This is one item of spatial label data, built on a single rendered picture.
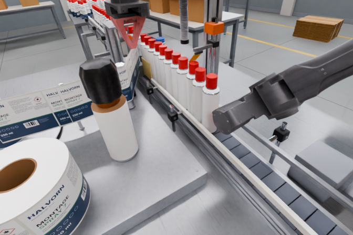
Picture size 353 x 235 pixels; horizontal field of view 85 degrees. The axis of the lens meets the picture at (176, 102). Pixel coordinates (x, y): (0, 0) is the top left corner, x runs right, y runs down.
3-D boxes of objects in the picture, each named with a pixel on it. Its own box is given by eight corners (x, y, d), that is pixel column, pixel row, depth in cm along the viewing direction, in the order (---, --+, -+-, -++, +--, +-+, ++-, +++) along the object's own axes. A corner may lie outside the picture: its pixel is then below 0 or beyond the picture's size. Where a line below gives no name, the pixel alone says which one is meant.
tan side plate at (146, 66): (143, 73, 99) (141, 57, 94) (145, 73, 99) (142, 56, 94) (151, 81, 92) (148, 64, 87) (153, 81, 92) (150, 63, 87)
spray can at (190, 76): (185, 110, 75) (183, 61, 63) (197, 107, 76) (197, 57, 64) (190, 118, 71) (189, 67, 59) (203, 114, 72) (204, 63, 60)
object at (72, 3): (70, 14, 264) (64, -3, 252) (111, 8, 286) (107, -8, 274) (74, 19, 231) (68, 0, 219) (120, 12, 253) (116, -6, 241)
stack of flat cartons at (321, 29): (291, 35, 397) (296, 20, 379) (303, 30, 422) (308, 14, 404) (327, 42, 355) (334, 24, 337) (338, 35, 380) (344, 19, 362)
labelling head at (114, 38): (114, 72, 106) (101, 23, 91) (136, 65, 110) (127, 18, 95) (122, 82, 95) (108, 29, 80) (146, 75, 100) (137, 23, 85)
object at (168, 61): (164, 94, 85) (159, 49, 73) (174, 90, 87) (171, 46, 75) (170, 99, 81) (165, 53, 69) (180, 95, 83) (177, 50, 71)
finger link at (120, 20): (122, 54, 42) (112, 8, 37) (113, 45, 48) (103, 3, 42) (150, 47, 45) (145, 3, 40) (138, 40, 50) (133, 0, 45)
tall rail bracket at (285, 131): (253, 168, 58) (264, 128, 48) (269, 157, 61) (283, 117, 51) (261, 175, 56) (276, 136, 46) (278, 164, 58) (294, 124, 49)
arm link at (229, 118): (303, 108, 36) (278, 70, 37) (263, 136, 32) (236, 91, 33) (260, 122, 47) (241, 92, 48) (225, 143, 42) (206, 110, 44)
